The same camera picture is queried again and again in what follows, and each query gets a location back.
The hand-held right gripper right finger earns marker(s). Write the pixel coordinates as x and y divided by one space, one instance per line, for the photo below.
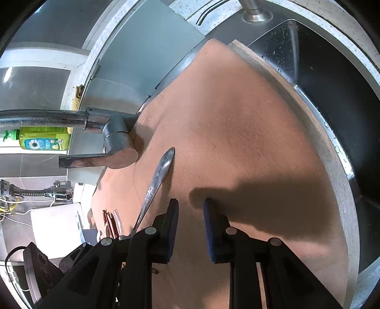
208 231

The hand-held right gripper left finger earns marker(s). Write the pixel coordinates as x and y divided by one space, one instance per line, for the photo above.
173 230

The metal spoon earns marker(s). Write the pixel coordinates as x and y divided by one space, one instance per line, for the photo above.
160 175

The red wooden chopstick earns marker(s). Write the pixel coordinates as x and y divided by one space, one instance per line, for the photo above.
114 221
106 221

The blue plastic rack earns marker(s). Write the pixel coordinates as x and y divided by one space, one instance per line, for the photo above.
89 235

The chrome faucet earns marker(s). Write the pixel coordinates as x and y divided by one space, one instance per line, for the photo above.
118 139

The brown board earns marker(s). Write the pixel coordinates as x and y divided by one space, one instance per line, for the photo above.
237 118

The white cutting board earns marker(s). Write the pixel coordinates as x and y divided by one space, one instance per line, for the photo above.
56 231

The black electric appliance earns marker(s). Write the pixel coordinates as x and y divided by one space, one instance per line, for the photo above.
38 267

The green dish soap bottle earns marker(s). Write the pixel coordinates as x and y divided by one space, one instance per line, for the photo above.
41 142

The stainless steel sink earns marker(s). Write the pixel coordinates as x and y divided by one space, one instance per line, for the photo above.
341 104

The curved steel rod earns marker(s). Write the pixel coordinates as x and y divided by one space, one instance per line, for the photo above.
203 14

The steel tap base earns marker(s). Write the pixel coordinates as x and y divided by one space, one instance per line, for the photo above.
255 12

